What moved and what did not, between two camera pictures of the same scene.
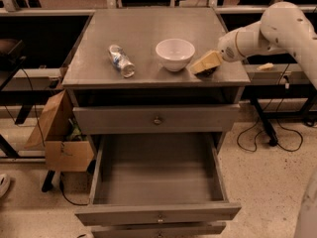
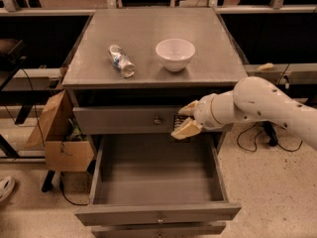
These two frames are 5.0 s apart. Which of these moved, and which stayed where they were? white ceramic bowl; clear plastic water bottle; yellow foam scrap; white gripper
Moved: white gripper
Stayed: clear plastic water bottle; yellow foam scrap; white ceramic bowl
